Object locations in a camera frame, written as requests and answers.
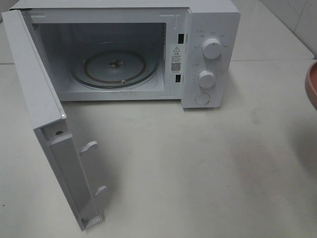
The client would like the round white door button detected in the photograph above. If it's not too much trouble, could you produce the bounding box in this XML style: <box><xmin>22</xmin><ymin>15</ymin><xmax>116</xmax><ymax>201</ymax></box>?
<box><xmin>195</xmin><ymin>93</ymin><xmax>210</xmax><ymax>105</ymax></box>

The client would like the pink round plate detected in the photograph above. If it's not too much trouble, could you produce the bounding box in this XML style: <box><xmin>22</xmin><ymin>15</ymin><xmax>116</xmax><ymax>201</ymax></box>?
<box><xmin>305</xmin><ymin>62</ymin><xmax>317</xmax><ymax>109</ymax></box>

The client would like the white warning label sticker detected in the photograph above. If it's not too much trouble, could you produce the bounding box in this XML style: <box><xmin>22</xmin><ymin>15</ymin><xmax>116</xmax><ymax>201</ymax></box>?
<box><xmin>168</xmin><ymin>44</ymin><xmax>185</xmax><ymax>74</ymax></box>

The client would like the upper white power knob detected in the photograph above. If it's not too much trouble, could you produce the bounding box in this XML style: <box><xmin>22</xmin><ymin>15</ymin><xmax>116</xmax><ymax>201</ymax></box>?
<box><xmin>202</xmin><ymin>36</ymin><xmax>223</xmax><ymax>60</ymax></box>

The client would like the white timer knob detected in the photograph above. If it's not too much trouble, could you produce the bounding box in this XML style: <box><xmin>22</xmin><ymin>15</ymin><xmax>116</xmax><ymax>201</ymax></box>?
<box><xmin>198</xmin><ymin>70</ymin><xmax>216</xmax><ymax>88</ymax></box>

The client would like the glass microwave turntable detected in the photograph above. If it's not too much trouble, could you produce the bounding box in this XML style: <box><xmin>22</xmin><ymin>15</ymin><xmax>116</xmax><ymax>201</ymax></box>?
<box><xmin>70</xmin><ymin>42</ymin><xmax>162</xmax><ymax>89</ymax></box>

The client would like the white microwave oven body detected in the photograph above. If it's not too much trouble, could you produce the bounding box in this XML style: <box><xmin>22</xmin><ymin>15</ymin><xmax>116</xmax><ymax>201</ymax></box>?
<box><xmin>8</xmin><ymin>0</ymin><xmax>241</xmax><ymax>109</ymax></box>

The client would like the white microwave door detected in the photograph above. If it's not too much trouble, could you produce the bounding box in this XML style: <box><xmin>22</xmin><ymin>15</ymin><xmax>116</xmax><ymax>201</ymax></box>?
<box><xmin>2</xmin><ymin>10</ymin><xmax>103</xmax><ymax>231</ymax></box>

